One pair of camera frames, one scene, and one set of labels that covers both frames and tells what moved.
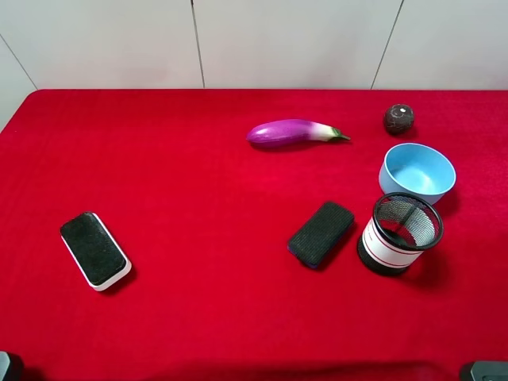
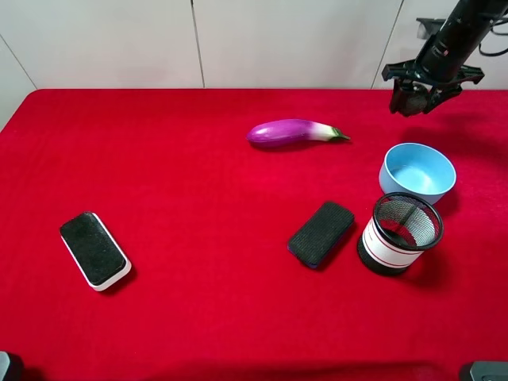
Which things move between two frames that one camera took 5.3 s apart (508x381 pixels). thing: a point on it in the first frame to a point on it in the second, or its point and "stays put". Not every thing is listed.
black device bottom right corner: (490, 371) stays put
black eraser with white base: (93, 251) stays put
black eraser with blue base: (314, 240) stays put
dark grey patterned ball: (399, 118) to (416, 101)
